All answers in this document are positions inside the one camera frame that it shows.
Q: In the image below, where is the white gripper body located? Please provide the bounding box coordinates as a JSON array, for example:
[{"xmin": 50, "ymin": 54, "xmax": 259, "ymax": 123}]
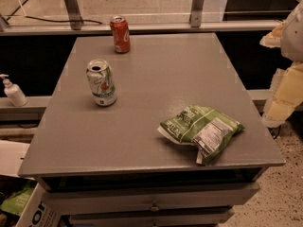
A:
[{"xmin": 281, "ymin": 1, "xmax": 303, "ymax": 62}]

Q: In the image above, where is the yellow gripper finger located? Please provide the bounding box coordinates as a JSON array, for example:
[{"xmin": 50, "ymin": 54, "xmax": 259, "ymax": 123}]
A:
[
  {"xmin": 261, "ymin": 62, "xmax": 303, "ymax": 128},
  {"xmin": 259, "ymin": 22, "xmax": 285, "ymax": 48}
]

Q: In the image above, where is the red coke can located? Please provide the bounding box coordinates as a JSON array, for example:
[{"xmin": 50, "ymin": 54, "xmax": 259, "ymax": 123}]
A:
[{"xmin": 110, "ymin": 16, "xmax": 131, "ymax": 53}]

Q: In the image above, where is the white green 7up can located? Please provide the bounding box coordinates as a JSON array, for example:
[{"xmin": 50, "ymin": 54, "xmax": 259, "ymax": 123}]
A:
[{"xmin": 86, "ymin": 59, "xmax": 117, "ymax": 107}]

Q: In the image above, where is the green chip bag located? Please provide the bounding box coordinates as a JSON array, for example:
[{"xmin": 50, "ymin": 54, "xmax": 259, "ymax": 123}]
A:
[{"xmin": 157, "ymin": 105, "xmax": 244, "ymax": 166}]

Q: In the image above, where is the grey drawer cabinet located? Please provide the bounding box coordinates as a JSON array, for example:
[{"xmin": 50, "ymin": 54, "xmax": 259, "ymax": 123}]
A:
[{"xmin": 19, "ymin": 33, "xmax": 284, "ymax": 227}]

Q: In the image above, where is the white pump bottle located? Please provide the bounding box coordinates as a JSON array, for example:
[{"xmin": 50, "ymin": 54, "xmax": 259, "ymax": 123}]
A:
[{"xmin": 0, "ymin": 74, "xmax": 27, "ymax": 107}]

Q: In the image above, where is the white cardboard box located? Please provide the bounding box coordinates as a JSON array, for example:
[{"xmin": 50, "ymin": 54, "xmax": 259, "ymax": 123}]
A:
[{"xmin": 0, "ymin": 140, "xmax": 61, "ymax": 227}]

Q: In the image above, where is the green bag in box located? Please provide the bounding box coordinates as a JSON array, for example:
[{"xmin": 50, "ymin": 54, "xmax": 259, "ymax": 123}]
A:
[{"xmin": 0, "ymin": 181, "xmax": 37, "ymax": 216}]

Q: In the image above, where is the right metal railing post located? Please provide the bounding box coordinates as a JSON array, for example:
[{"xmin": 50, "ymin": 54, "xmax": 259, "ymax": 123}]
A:
[{"xmin": 189, "ymin": 0, "xmax": 205, "ymax": 27}]

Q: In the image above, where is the metal railing post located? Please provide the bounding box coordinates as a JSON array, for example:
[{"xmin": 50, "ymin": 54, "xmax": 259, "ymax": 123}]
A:
[
  {"xmin": 63, "ymin": 0, "xmax": 83, "ymax": 30},
  {"xmin": 189, "ymin": 0, "xmax": 205, "ymax": 27}
]

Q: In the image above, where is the left metal railing post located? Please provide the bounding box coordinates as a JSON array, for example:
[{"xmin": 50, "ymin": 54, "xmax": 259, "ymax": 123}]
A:
[{"xmin": 63, "ymin": 0, "xmax": 83, "ymax": 30}]

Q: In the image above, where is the black cable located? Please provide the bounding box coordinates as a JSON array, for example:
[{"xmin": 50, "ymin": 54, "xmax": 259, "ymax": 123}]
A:
[{"xmin": 0, "ymin": 13, "xmax": 103, "ymax": 26}]

